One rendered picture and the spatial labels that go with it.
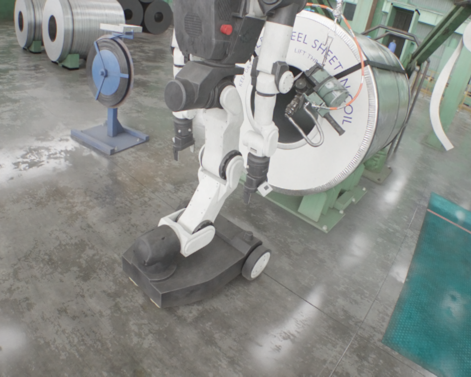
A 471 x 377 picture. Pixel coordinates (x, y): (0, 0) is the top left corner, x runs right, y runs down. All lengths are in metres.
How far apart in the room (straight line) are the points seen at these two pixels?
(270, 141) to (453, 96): 5.40
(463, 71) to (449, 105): 0.66
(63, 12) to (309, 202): 5.18
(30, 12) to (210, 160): 7.30
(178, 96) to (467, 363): 1.94
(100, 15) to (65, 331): 5.65
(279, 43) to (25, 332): 1.50
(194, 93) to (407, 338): 1.59
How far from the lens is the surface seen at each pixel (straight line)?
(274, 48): 1.02
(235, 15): 1.04
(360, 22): 6.68
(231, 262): 1.53
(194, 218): 1.44
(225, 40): 1.05
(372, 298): 1.93
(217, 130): 1.28
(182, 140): 1.48
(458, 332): 2.15
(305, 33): 1.91
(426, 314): 2.08
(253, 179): 1.22
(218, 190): 1.41
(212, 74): 1.09
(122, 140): 3.03
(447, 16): 2.66
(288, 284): 1.76
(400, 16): 8.27
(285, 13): 1.02
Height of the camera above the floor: 1.22
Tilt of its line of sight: 31 degrees down
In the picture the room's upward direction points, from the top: 13 degrees clockwise
